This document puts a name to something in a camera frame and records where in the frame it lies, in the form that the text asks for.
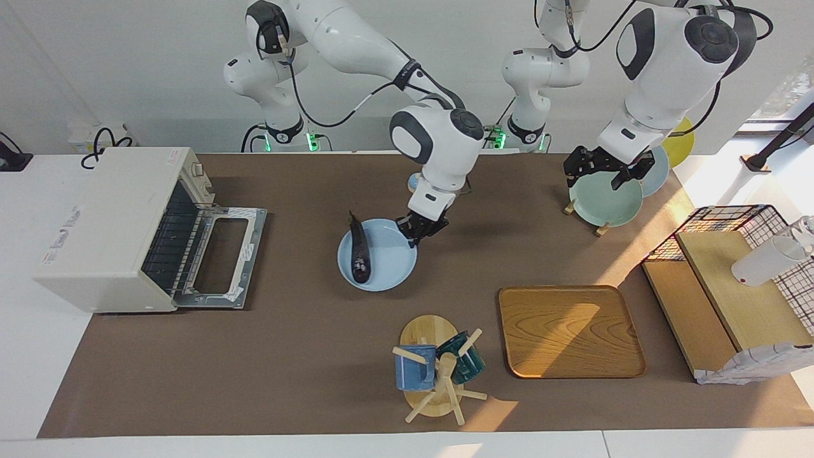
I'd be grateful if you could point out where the dark purple eggplant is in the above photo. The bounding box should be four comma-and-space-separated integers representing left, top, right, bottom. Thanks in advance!
347, 211, 372, 284

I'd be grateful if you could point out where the toaster oven glass door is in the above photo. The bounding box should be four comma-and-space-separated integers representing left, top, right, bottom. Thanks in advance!
172, 205, 268, 310

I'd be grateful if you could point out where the white toaster oven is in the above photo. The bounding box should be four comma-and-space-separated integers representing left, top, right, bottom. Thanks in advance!
33, 148, 220, 314

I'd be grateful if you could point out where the pale green racked plate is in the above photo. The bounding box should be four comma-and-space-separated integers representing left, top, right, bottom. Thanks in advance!
569, 172, 644, 228

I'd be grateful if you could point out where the light blue racked plate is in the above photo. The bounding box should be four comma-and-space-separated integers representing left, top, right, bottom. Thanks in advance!
639, 145, 670, 198

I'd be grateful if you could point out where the wooden plate rack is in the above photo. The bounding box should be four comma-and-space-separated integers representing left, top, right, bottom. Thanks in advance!
563, 198, 612, 237

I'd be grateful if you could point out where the yellow racked plate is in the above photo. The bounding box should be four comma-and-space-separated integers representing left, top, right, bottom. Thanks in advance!
661, 116, 695, 168

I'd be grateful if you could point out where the wooden mug tree stand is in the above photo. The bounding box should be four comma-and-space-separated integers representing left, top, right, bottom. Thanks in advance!
392, 314, 488, 426

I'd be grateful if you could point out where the blue ceramic mug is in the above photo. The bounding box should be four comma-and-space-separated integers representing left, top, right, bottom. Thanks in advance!
394, 345, 438, 391

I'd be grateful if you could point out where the dark green ceramic mug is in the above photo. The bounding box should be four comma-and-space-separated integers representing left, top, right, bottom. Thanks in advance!
436, 330, 486, 385

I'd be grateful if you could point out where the wooden serving tray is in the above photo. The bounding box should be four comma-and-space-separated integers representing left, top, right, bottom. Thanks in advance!
498, 285, 647, 380

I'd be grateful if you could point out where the white plastic cup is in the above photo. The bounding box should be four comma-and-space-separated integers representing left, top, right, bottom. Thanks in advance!
731, 235, 810, 287

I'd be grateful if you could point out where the black tripod stand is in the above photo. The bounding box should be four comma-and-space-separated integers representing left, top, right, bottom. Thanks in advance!
740, 102, 814, 174

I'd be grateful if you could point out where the brown table mat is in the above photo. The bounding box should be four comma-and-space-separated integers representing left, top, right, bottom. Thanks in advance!
37, 153, 814, 438

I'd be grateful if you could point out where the wooden step shelf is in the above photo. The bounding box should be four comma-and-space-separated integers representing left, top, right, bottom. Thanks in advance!
641, 230, 814, 382

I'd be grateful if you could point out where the clear glass cup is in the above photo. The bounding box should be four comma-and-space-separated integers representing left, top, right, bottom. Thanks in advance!
789, 215, 814, 255

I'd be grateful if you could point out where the white checked cloth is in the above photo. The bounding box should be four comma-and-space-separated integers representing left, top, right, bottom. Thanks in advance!
695, 342, 814, 386

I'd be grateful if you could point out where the white socket box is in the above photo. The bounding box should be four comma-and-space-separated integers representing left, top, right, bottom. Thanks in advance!
67, 123, 102, 155

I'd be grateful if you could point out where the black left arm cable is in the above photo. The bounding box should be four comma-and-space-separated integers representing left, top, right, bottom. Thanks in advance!
563, 0, 775, 137

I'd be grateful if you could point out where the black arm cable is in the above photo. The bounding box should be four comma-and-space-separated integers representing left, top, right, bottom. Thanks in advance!
563, 0, 775, 137
254, 19, 468, 128

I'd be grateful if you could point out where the black wire basket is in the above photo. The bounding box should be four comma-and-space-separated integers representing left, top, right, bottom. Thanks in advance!
642, 204, 814, 338

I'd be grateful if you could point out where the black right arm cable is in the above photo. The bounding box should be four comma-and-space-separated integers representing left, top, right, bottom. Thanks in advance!
254, 19, 468, 128

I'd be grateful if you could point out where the coiled black power cable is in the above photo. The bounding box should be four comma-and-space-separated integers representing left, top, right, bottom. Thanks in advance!
80, 127, 134, 170

